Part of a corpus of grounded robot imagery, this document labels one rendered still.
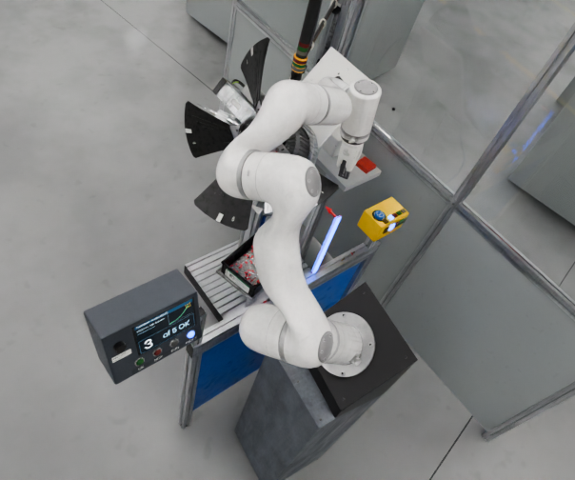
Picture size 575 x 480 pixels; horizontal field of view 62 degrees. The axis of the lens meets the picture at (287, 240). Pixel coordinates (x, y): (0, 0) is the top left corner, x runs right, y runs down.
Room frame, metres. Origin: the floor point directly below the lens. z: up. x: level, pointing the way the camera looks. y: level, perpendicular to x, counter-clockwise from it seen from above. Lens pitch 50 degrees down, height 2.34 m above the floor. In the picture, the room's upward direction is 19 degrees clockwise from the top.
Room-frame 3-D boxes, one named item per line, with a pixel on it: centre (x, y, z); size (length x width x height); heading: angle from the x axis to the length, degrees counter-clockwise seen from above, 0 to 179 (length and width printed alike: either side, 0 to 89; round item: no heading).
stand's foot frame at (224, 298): (1.58, 0.13, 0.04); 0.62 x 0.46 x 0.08; 142
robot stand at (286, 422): (0.74, -0.26, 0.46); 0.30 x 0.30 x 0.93; 46
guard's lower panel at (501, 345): (1.90, -0.30, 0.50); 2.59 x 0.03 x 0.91; 52
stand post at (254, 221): (1.50, 0.18, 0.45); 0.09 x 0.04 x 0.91; 52
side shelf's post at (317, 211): (1.84, -0.10, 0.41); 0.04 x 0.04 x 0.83; 52
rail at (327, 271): (1.04, -0.08, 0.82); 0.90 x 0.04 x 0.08; 142
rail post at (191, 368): (0.70, 0.18, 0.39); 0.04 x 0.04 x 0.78; 52
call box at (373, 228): (1.35, -0.33, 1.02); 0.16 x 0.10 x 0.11; 142
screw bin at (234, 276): (1.08, 0.09, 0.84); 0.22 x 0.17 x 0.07; 157
